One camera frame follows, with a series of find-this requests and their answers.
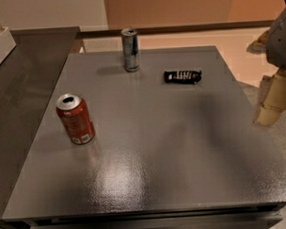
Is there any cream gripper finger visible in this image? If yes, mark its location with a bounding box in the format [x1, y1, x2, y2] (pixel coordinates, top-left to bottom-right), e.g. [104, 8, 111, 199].
[253, 68, 286, 126]
[246, 31, 269, 53]

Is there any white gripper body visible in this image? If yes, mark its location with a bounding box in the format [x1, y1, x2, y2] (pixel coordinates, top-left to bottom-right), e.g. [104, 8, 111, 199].
[266, 7, 286, 69]

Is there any red coke can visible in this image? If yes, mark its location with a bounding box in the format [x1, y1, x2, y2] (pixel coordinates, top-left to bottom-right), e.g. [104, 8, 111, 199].
[56, 93, 96, 145]

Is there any silver blue energy drink can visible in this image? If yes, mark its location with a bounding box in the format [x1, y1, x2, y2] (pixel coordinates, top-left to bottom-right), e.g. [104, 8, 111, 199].
[121, 28, 139, 72]

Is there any black snack bar wrapper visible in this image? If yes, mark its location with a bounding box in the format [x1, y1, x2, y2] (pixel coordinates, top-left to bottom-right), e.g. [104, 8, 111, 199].
[164, 70, 202, 85]

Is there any grey cabinet drawer front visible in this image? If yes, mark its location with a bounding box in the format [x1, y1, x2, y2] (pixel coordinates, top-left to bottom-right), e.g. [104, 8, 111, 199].
[30, 212, 283, 229]

